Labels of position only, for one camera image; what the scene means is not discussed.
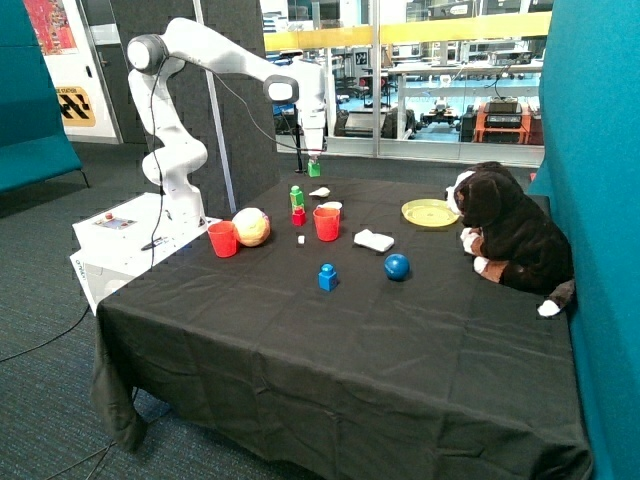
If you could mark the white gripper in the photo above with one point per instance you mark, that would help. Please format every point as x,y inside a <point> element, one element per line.
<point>312,124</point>

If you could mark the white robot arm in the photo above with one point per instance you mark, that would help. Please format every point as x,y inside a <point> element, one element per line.
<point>155,58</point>

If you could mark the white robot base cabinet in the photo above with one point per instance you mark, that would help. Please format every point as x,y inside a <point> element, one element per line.
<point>123,242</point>

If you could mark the white spoon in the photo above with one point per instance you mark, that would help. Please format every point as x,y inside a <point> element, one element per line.
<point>322,192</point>

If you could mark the white small bowl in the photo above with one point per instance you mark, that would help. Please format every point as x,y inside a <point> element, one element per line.
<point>331,205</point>

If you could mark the red block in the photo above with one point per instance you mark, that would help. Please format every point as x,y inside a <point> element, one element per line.
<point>298,219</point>

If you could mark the right red cup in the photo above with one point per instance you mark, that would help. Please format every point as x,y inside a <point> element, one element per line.
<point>327,223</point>

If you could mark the red cup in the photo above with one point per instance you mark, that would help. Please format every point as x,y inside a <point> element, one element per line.
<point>223,239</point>
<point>327,223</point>

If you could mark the orange plush ball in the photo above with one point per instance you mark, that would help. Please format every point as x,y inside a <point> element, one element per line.
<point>252,226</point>

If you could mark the white folded cloth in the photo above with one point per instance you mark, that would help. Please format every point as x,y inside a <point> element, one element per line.
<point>377,242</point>

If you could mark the left red cup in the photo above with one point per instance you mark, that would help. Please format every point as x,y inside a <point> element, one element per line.
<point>223,239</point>

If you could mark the blue block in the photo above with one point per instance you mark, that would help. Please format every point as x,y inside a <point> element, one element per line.
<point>327,277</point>

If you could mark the yellow plastic plate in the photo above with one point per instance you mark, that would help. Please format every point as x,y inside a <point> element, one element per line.
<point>432,213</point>

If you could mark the blue ball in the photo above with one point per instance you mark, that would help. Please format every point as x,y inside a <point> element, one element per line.
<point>397,267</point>

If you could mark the black tablecloth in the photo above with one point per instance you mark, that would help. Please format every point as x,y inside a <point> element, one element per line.
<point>442,376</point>

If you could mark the orange black equipment cart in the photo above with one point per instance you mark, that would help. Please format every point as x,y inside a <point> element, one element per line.
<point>503,121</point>

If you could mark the plush dog toy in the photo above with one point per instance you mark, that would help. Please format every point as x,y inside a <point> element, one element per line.
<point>513,241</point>

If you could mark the teal sofa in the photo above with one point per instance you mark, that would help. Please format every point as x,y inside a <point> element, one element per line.
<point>34,146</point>

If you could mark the teal partition wall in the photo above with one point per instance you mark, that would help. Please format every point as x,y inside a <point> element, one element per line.
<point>589,94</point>

